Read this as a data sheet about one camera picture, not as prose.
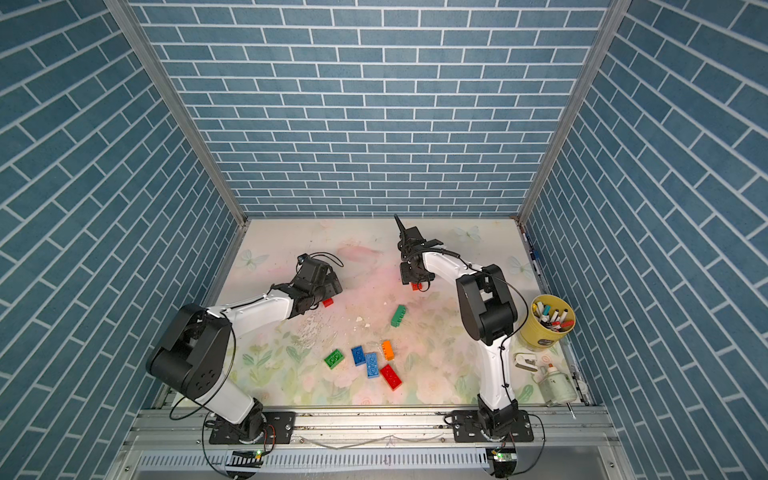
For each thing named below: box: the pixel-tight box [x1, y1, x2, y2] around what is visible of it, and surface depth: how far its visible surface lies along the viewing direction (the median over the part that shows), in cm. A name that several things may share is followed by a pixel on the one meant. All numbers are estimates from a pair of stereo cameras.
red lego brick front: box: [380, 364, 402, 391], surface depth 83 cm
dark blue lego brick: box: [351, 345, 366, 366], surface depth 86 cm
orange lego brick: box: [382, 340, 395, 361], surface depth 87 cm
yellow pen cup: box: [519, 294, 577, 347], surface depth 82 cm
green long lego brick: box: [390, 304, 407, 328], surface depth 93 cm
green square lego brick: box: [324, 349, 345, 370], surface depth 86 cm
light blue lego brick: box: [365, 352, 379, 378], surface depth 86 cm
